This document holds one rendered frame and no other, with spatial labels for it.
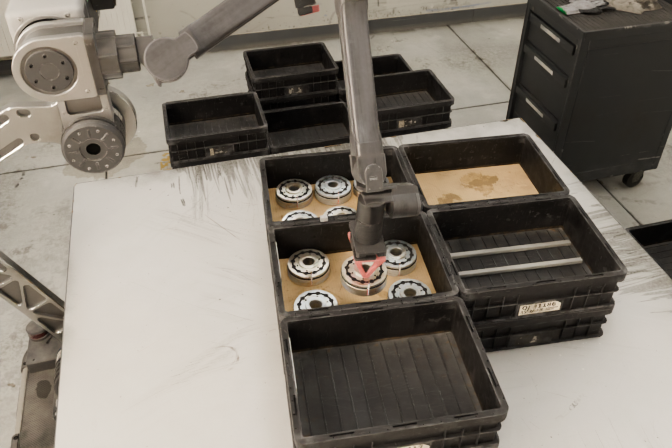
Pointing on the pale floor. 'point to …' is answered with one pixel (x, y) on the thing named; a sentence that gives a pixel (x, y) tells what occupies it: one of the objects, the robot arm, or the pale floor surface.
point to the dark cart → (597, 81)
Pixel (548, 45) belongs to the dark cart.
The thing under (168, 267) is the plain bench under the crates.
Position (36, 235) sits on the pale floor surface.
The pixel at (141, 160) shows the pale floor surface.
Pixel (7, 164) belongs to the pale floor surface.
